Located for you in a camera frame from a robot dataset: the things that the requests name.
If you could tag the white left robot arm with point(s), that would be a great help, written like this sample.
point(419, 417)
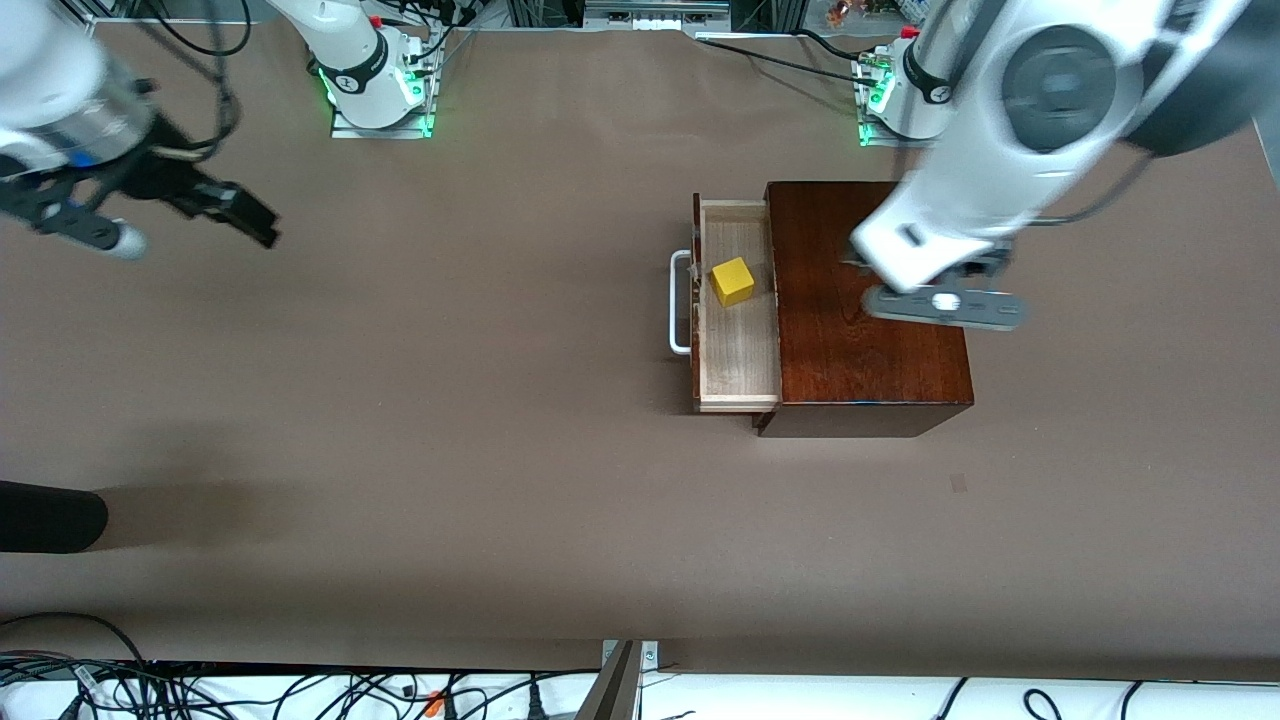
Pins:
point(1060, 80)

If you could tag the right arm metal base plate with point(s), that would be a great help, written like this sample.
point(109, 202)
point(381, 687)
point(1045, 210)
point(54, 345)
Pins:
point(380, 132)

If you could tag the dark wooden cabinet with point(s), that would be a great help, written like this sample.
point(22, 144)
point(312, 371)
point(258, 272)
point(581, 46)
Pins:
point(860, 370)

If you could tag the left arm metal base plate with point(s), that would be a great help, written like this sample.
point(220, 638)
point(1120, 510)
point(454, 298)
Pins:
point(880, 135)

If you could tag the silver table edge bracket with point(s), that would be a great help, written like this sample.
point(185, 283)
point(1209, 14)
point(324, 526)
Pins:
point(650, 655)

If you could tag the dark slanted metal post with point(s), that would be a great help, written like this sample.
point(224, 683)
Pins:
point(612, 695)

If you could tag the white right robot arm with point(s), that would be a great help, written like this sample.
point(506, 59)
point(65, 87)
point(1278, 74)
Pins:
point(350, 60)

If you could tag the white power strip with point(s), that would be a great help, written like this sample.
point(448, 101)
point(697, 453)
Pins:
point(655, 18)

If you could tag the black ribbed cylinder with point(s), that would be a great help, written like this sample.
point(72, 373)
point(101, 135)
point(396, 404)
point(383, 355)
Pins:
point(50, 517)

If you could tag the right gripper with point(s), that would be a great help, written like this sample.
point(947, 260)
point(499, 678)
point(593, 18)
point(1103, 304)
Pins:
point(163, 176)

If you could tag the yellow cube block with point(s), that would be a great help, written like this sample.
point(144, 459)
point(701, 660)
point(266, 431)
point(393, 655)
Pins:
point(733, 283)

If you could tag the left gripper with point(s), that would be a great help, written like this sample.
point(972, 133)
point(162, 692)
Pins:
point(984, 264)

